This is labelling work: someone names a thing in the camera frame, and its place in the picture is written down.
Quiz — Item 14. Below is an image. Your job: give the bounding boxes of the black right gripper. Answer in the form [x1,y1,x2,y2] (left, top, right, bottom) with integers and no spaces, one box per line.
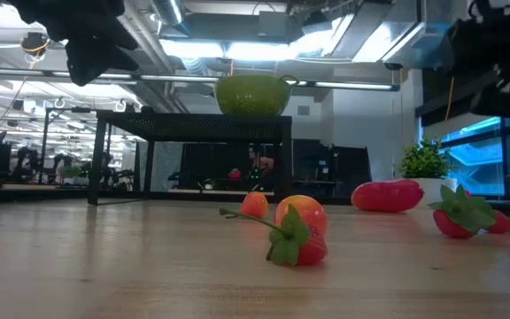
[447,0,510,170]

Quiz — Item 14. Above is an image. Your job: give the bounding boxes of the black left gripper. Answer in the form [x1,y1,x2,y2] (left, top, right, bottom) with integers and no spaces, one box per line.
[19,0,140,87]

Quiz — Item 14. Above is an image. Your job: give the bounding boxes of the red strawberry green leaves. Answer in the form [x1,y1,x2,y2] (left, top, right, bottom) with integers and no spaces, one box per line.
[487,210,510,235]
[427,184,498,240]

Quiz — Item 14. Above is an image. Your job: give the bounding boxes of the green plastic colander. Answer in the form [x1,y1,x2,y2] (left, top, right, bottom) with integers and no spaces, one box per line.
[214,74,299,117]

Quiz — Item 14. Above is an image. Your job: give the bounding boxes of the black round ceiling device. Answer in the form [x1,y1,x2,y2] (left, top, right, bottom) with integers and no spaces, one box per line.
[19,31,51,58]

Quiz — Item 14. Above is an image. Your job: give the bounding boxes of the green plant in white pot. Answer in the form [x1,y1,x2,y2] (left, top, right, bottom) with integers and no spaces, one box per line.
[397,136,459,200]

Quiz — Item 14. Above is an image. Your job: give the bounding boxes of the black perforated metal shelf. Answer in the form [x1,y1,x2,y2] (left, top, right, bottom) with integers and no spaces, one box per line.
[87,110,294,206]

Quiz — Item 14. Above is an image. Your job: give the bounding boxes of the white curtain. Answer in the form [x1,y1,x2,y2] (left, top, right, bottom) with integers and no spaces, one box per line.
[138,141,184,192]

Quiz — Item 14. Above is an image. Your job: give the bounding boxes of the bright ceiling light panel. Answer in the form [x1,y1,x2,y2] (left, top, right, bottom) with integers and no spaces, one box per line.
[159,15,393,63]

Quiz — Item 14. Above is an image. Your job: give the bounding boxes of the background wooden table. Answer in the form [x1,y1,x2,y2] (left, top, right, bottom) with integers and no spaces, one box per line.
[0,182,92,205]

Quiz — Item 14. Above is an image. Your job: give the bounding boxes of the long red bell pepper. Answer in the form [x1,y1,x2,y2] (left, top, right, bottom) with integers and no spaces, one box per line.
[351,178,426,214]

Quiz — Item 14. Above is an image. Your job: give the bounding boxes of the grey ceiling box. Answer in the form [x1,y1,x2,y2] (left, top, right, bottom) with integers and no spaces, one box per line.
[258,10,288,39]

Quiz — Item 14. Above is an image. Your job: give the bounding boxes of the black background cabinet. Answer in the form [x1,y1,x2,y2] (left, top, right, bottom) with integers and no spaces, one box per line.
[330,145,374,185]
[292,139,332,197]

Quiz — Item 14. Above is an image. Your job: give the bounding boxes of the person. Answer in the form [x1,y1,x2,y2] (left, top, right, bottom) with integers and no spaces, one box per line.
[246,144,277,179]

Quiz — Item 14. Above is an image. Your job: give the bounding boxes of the small orange peach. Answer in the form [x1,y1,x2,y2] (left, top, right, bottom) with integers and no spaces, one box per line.
[274,194,328,238]
[239,191,270,219]

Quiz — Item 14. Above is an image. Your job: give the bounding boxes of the red strawberry long green stem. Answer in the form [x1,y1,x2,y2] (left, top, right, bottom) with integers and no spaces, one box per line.
[218,204,329,268]

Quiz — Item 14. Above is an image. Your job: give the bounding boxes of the black background rig frame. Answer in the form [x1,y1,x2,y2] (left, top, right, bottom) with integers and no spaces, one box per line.
[42,105,139,187]

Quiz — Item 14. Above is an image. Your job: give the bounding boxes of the long ceiling light rail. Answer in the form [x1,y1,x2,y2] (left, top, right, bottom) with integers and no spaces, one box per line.
[0,66,401,92]

